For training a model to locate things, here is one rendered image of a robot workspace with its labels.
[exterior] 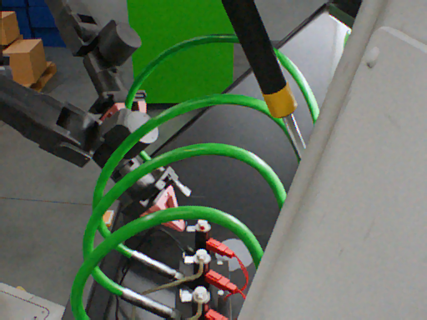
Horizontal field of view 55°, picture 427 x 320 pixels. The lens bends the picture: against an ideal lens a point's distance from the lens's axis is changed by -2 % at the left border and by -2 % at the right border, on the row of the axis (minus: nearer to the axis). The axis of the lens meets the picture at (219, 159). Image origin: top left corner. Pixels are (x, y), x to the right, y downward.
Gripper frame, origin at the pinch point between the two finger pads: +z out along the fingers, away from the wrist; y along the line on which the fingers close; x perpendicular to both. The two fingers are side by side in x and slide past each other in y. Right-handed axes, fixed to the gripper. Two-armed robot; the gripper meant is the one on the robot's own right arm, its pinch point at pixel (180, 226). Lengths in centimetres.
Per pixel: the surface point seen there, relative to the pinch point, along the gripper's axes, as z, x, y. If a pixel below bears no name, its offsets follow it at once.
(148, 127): -16.8, -9.8, 15.6
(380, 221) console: -9, -42, 42
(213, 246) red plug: 6.2, -0.9, 2.9
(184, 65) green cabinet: -31, 308, -115
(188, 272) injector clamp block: 9.3, 1.8, -8.2
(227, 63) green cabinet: -6, 319, -86
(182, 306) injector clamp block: 10.6, -6.5, -7.1
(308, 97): -3.9, 5.4, 30.6
